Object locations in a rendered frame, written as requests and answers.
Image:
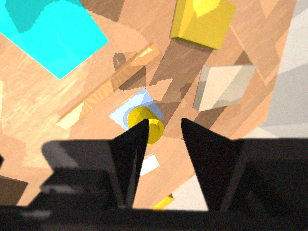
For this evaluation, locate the white square tile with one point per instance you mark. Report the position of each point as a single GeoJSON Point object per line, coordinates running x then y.
{"type": "Point", "coordinates": [149, 163]}

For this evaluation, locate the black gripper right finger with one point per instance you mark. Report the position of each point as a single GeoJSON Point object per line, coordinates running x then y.
{"type": "Point", "coordinates": [219, 162]}

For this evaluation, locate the yellow block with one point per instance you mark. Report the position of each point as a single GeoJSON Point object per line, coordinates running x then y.
{"type": "Point", "coordinates": [202, 23]}

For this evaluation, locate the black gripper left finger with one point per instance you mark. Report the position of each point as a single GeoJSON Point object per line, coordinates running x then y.
{"type": "Point", "coordinates": [121, 156]}

